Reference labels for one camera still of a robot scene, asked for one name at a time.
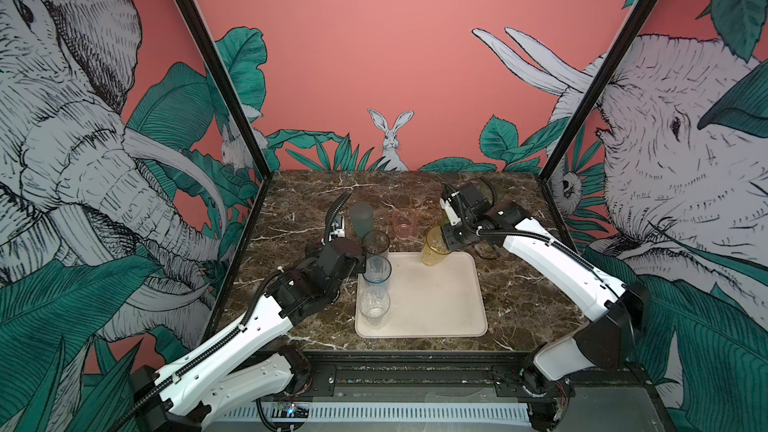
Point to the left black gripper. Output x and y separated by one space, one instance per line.
313 254

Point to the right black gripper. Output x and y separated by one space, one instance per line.
447 229

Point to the blue plastic cup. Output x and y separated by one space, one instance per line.
378 270

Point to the orange plastic cup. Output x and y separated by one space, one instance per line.
434 249

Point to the dark grey plastic cup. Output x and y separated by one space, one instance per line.
376 243

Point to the clear plastic cup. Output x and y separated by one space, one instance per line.
374 303

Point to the teal frosted plastic cup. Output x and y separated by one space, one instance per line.
362 218

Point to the pink plastic cup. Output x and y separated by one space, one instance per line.
404 223

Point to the beige plastic tray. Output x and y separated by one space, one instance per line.
440 301

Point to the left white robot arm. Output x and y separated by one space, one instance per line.
190 393

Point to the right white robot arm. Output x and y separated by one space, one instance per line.
615 310

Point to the white vented strip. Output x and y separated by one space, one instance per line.
513 414

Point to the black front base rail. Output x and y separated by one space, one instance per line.
324 373

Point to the right black frame post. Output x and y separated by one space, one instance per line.
638 15

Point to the black frame post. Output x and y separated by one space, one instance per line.
638 15
213 61

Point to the left black frame post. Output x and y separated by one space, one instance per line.
213 61

